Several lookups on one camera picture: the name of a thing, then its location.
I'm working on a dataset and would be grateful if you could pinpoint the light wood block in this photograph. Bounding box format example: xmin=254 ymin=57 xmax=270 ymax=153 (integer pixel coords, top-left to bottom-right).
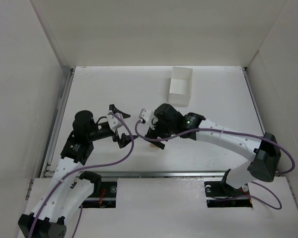
xmin=150 ymin=142 xmax=160 ymax=149

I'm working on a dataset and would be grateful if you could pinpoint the white perforated box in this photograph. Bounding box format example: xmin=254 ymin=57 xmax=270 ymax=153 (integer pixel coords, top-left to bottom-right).
xmin=168 ymin=67 xmax=193 ymax=107

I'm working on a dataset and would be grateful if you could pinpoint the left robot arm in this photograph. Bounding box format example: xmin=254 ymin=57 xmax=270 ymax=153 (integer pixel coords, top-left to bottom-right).
xmin=18 ymin=104 xmax=137 ymax=238

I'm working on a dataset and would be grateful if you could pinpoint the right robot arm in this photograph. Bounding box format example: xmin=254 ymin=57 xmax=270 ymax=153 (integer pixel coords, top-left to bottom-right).
xmin=139 ymin=104 xmax=281 ymax=189

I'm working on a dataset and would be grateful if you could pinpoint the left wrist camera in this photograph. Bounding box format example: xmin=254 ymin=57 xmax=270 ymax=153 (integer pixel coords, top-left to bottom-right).
xmin=106 ymin=113 xmax=122 ymax=131

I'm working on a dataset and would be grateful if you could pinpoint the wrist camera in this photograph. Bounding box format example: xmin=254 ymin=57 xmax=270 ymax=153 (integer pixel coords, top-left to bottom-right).
xmin=139 ymin=109 xmax=158 ymax=130
xmin=106 ymin=113 xmax=122 ymax=131

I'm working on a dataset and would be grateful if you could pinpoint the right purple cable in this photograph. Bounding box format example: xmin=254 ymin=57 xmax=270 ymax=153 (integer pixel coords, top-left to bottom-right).
xmin=135 ymin=119 xmax=296 ymax=210

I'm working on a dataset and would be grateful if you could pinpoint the purple cable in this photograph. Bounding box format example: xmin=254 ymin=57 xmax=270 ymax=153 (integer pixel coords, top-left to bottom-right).
xmin=135 ymin=119 xmax=296 ymax=210
xmin=27 ymin=112 xmax=135 ymax=238

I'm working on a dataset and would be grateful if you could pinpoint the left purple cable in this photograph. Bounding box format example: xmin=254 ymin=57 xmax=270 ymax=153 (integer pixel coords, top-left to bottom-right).
xmin=27 ymin=112 xmax=135 ymax=238

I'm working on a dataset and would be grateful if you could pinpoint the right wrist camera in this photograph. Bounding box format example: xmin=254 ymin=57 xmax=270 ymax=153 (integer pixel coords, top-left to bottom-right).
xmin=139 ymin=109 xmax=158 ymax=130

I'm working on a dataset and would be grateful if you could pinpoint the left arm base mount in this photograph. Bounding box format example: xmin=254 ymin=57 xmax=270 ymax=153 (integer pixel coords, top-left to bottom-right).
xmin=79 ymin=171 xmax=117 ymax=208

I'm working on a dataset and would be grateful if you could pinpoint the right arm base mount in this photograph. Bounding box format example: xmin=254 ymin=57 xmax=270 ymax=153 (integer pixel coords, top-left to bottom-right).
xmin=204 ymin=181 xmax=253 ymax=208

